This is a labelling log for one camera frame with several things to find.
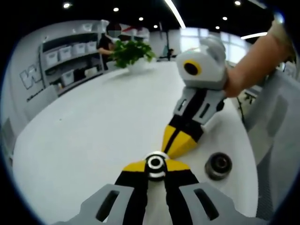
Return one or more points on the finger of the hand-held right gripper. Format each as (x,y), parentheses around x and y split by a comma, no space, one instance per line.
(187,143)
(171,133)

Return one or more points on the white table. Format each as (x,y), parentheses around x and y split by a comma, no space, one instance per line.
(93,129)

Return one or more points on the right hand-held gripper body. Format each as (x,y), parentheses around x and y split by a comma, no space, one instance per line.
(206,70)

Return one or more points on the metal wheel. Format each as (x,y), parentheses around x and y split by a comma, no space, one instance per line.
(220,162)
(151,164)

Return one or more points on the group of white storage bins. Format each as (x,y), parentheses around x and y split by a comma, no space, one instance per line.
(65,52)

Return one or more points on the grey storage shelf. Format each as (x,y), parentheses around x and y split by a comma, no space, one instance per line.
(42,61)

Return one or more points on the green potted plant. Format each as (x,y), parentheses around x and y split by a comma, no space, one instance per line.
(131,52)

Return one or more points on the person's right forearm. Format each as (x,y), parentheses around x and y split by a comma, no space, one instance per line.
(255,63)

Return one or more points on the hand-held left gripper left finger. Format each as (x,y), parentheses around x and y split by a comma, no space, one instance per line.
(131,182)

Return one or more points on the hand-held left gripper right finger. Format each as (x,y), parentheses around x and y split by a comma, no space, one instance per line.
(182,185)

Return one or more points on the grey office chair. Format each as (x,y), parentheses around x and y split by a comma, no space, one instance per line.
(281,140)

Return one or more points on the white plant pot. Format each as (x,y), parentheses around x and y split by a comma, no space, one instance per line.
(139,66)

